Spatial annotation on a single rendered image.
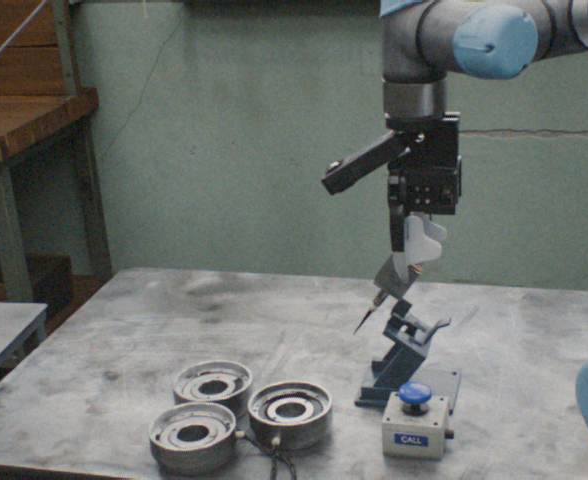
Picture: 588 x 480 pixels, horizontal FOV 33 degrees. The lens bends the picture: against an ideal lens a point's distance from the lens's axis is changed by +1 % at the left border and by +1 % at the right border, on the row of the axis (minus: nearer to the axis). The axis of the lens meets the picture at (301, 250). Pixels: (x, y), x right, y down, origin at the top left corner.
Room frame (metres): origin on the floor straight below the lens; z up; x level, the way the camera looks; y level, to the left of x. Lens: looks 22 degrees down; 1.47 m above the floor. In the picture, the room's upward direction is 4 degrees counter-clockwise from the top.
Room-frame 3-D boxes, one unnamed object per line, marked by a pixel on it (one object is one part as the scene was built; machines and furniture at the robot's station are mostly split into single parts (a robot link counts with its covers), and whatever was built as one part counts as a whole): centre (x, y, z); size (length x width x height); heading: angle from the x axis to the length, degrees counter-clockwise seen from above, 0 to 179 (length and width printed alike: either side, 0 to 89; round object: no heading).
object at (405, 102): (1.13, -0.15, 1.20); 0.08 x 0.08 x 0.05
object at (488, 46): (1.05, -0.21, 1.28); 0.11 x 0.11 x 0.08; 33
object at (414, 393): (1.01, -0.12, 0.85); 0.04 x 0.04 x 0.05
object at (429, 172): (1.13, -0.15, 1.12); 0.09 x 0.08 x 0.12; 74
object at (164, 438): (1.02, 0.15, 0.82); 0.08 x 0.08 x 0.02
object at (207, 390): (1.12, 0.13, 0.82); 0.10 x 0.10 x 0.04
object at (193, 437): (1.02, 0.15, 0.82); 0.10 x 0.10 x 0.04
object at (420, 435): (1.01, -0.13, 0.82); 0.08 x 0.07 x 0.05; 74
